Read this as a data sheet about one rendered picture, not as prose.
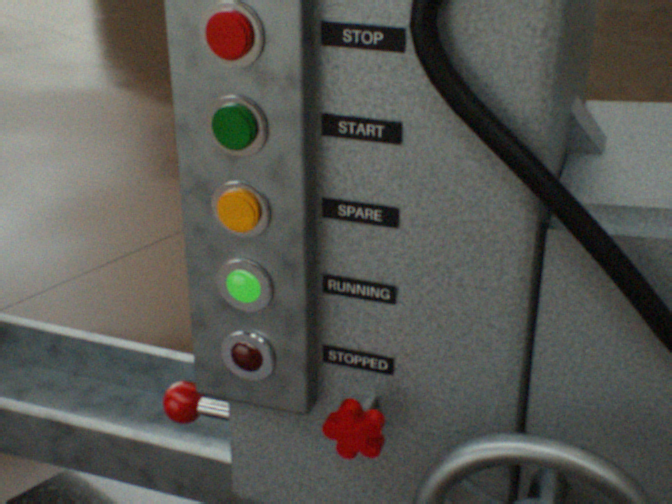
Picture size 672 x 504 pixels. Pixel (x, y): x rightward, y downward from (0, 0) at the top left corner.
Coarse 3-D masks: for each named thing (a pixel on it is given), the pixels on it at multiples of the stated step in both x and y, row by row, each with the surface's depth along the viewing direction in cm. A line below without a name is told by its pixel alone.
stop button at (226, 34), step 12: (228, 12) 51; (216, 24) 51; (228, 24) 51; (240, 24) 51; (216, 36) 51; (228, 36) 51; (240, 36) 51; (252, 36) 51; (216, 48) 52; (228, 48) 51; (240, 48) 51
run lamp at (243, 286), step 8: (232, 272) 59; (240, 272) 58; (248, 272) 58; (232, 280) 59; (240, 280) 58; (248, 280) 58; (256, 280) 58; (232, 288) 59; (240, 288) 58; (248, 288) 58; (256, 288) 58; (240, 296) 59; (248, 296) 59; (256, 296) 59
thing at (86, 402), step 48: (0, 336) 93; (48, 336) 91; (96, 336) 90; (0, 384) 91; (48, 384) 91; (96, 384) 91; (144, 384) 90; (0, 432) 82; (48, 432) 81; (96, 432) 79; (144, 432) 78; (192, 432) 85; (144, 480) 80; (192, 480) 78
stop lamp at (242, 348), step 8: (240, 344) 61; (248, 344) 61; (232, 352) 61; (240, 352) 61; (248, 352) 61; (256, 352) 61; (232, 360) 62; (240, 360) 61; (248, 360) 61; (256, 360) 61; (240, 368) 62; (248, 368) 61; (256, 368) 61
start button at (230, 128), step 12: (228, 108) 53; (240, 108) 53; (216, 120) 54; (228, 120) 53; (240, 120) 53; (252, 120) 53; (216, 132) 54; (228, 132) 54; (240, 132) 53; (252, 132) 53; (228, 144) 54; (240, 144) 54
